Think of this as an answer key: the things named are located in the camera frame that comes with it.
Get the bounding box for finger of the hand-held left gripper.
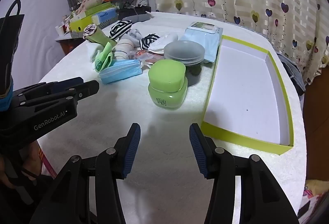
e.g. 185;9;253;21
50;77;100;100
12;83;78;111

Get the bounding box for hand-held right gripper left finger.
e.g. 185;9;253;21
29;123;141;224

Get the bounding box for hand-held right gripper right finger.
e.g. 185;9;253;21
189;123;300;224

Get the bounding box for stack of blue face masks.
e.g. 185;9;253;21
99;60;142;85

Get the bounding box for green towel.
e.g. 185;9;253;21
84;24;118;47

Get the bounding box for beige bandage roll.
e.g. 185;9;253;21
115;38;136;53

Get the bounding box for orange-print clear plastic packet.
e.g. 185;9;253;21
132;50;153;66

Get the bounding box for black white striped sock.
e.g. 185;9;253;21
109;21;133;40
139;33;161;50

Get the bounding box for pale grey socks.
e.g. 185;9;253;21
127;28;142;45

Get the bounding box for green-edged white box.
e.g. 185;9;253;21
200;35;294;156

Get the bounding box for pink printed sheet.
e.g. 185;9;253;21
37;145;57;179

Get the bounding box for wooden side table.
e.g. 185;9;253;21
55;35;86;55

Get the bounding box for grey patterned box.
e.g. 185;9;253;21
69;18;119;39

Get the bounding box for stack of boxes on shelf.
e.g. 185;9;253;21
69;2;114;33

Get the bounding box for black bag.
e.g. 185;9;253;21
0;0;25;111

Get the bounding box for green cream jar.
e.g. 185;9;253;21
147;59;189;111

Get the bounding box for blue white tissue box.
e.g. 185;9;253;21
92;8;119;23

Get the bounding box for beige cloth bundle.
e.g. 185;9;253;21
76;0;103;13

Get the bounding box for grey oval case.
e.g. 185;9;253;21
122;13;153;22

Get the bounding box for glass jar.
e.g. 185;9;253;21
65;0;84;12

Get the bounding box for dark jar with clear lid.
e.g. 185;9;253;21
163;41;205;86

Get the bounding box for blue wet wipes pack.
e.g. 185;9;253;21
178;22;223;62

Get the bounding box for wooden wardrobe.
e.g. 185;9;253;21
299;66;329;182

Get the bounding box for grey clothing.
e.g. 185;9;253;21
278;52;307;96

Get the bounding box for colourful printed bag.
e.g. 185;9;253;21
298;179;329;224

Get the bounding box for black charger with cables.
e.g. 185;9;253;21
117;2;152;16

